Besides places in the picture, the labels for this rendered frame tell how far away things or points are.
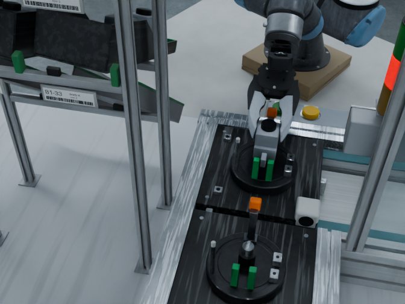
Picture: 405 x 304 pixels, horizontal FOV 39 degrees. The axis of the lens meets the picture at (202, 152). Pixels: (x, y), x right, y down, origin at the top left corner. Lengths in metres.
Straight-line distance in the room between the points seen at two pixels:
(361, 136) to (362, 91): 0.70
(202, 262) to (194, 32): 0.95
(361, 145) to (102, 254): 0.57
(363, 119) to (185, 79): 0.78
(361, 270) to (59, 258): 0.60
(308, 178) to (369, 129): 0.30
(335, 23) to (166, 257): 0.75
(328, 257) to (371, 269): 0.09
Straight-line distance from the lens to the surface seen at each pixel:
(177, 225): 1.10
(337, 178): 1.28
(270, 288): 0.99
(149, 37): 0.99
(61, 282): 1.17
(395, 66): 0.86
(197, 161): 1.22
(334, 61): 1.66
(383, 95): 0.89
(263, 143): 1.10
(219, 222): 1.09
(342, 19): 1.47
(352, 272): 1.15
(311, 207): 1.11
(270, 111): 1.17
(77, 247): 1.21
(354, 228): 1.05
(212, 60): 1.68
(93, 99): 0.86
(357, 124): 0.92
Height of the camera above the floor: 1.81
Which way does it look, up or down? 44 degrees down
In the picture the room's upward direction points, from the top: 1 degrees clockwise
